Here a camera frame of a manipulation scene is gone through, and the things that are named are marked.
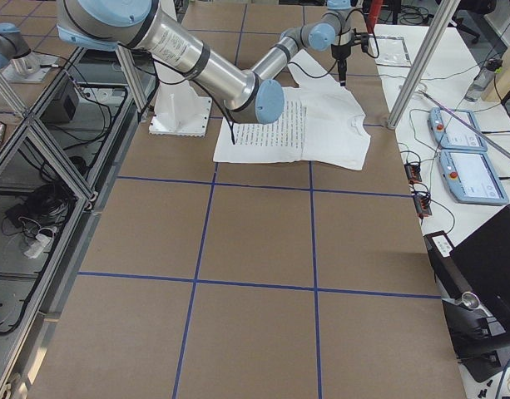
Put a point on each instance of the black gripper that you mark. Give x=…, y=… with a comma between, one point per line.
x=340, y=52

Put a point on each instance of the white long sleeve printed shirt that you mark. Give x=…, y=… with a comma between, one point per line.
x=321, y=121

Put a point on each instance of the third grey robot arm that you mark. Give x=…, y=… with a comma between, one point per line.
x=12, y=44

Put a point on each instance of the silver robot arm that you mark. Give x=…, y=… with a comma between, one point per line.
x=332, y=32
x=106, y=25

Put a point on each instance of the clear plastic document sleeve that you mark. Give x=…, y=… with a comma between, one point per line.
x=390, y=51

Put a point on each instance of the orange electronics board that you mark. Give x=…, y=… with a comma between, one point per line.
x=413, y=174

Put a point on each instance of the upper blue teach pendant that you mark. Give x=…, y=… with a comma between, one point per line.
x=452, y=134

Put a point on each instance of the blue teach pendant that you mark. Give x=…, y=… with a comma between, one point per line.
x=452, y=134
x=471, y=178

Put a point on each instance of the lower blue teach pendant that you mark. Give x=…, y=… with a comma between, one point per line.
x=471, y=178

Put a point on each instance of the metal reacher grabber stick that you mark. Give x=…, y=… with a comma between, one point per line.
x=476, y=131

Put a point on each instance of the black device with white label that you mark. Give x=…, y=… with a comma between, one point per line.
x=439, y=248

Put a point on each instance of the black laptop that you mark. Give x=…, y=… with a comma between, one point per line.
x=483, y=258

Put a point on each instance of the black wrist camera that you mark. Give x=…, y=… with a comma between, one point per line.
x=362, y=39

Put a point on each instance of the aluminium frame post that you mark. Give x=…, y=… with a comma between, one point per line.
x=442, y=17

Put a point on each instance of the white camera mast pedestal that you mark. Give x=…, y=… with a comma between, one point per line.
x=178, y=109

